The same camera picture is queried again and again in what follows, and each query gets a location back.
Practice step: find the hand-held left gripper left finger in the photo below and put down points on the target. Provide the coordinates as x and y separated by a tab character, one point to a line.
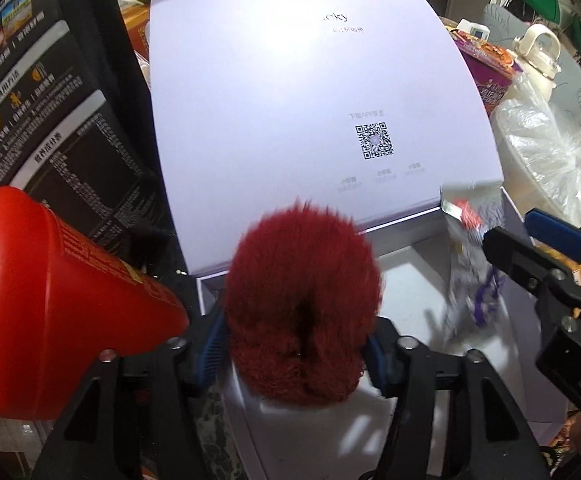
209	347

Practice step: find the orange cardboard box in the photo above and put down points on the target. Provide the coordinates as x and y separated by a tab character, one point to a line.
138	25

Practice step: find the red fluffy scrunchie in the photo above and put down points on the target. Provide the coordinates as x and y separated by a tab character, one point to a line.
300	270

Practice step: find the purple striped snack packet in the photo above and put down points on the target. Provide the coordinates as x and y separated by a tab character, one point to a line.
463	270

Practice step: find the lavender gift box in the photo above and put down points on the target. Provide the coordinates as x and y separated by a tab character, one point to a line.
295	85

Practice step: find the bag of waffle snacks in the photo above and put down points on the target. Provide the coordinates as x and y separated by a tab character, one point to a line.
578	440

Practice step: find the red plastic bottle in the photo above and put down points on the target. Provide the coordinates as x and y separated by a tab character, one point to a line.
55	300

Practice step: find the container under clear plastic bag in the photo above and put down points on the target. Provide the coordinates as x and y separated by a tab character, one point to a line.
550	150

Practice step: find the cream water bottle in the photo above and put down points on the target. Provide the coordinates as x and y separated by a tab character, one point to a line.
538	52

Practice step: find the white digital timer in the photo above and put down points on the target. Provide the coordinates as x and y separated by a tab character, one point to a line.
472	29

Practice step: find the black printed pouch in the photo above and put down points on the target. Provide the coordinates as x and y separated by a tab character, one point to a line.
50	110

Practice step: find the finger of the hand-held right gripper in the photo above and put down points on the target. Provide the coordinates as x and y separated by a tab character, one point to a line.
560	232
520	255

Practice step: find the grey leaf-pattern chair cover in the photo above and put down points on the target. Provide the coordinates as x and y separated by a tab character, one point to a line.
578	75

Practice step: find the purple snack tub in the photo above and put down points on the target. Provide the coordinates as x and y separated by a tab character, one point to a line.
490	70

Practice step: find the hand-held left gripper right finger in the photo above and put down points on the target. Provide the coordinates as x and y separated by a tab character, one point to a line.
374	362

